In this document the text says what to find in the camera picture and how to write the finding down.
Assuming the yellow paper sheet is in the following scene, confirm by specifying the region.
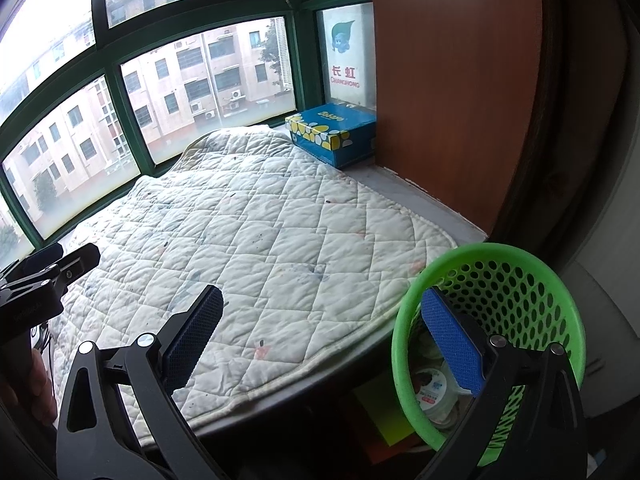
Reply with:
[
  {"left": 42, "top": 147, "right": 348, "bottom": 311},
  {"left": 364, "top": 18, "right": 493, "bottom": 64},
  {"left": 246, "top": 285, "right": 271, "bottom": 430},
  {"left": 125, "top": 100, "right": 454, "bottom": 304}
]
[{"left": 352, "top": 375, "right": 418, "bottom": 446}]

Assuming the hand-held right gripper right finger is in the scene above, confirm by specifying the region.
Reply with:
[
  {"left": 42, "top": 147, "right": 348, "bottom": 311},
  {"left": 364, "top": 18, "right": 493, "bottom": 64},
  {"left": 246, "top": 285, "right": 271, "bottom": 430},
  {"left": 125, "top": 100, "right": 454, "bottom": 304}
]
[{"left": 421, "top": 287, "right": 586, "bottom": 480}]

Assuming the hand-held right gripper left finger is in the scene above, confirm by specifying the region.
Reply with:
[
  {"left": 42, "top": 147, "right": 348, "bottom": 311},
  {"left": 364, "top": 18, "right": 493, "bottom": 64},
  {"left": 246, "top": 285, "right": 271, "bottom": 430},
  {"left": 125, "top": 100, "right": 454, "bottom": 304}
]
[{"left": 55, "top": 284, "right": 224, "bottom": 480}]

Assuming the printed round plastic container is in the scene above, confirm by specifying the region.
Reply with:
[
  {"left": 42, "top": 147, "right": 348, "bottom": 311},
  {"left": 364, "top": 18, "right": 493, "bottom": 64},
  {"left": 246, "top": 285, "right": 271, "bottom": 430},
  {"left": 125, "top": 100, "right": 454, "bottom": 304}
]
[{"left": 414, "top": 366, "right": 461, "bottom": 418}]

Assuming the white quilted mat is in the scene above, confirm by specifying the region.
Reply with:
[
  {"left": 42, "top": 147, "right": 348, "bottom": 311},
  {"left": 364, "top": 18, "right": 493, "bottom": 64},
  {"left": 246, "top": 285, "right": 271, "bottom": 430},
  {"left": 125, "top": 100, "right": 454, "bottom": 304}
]
[{"left": 47, "top": 127, "right": 458, "bottom": 448}]

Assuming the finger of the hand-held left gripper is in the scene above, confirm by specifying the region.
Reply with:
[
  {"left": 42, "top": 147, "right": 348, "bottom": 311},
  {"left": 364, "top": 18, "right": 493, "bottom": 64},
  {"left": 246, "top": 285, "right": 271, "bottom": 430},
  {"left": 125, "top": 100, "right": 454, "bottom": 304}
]
[
  {"left": 7, "top": 242, "right": 65, "bottom": 281},
  {"left": 0, "top": 244, "right": 101, "bottom": 306}
]

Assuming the person's left hand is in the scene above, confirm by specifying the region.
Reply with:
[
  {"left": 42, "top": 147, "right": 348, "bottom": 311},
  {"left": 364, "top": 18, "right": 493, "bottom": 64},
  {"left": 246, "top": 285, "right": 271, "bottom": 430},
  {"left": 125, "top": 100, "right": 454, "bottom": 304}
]
[{"left": 10, "top": 347, "right": 58, "bottom": 428}]

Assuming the brown wooden cabinet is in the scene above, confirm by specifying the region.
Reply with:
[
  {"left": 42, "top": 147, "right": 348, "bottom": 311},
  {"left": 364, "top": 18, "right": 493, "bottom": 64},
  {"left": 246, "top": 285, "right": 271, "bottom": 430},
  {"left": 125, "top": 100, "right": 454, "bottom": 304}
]
[{"left": 372, "top": 0, "right": 546, "bottom": 241}]

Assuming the beige apartment building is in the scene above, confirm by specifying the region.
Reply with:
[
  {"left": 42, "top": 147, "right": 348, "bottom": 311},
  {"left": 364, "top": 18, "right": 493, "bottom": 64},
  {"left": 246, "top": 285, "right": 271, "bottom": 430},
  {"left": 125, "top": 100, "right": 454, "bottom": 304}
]
[{"left": 0, "top": 0, "right": 293, "bottom": 251}]

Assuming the green plastic basket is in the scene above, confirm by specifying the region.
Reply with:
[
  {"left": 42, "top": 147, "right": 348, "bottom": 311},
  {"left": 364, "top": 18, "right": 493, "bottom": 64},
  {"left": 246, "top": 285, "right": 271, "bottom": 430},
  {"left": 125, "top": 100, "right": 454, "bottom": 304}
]
[{"left": 391, "top": 242, "right": 587, "bottom": 468}]

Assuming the green window frame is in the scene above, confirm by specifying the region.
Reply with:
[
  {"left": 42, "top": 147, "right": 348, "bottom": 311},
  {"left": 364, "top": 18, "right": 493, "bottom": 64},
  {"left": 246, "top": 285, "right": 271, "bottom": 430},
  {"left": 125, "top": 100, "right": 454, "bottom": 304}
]
[{"left": 0, "top": 0, "right": 376, "bottom": 261}]

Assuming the blue tissue box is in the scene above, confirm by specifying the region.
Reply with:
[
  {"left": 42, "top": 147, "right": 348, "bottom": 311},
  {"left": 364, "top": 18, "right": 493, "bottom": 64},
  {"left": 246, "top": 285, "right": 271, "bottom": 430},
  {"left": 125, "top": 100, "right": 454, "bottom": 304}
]
[{"left": 285, "top": 103, "right": 378, "bottom": 170}]

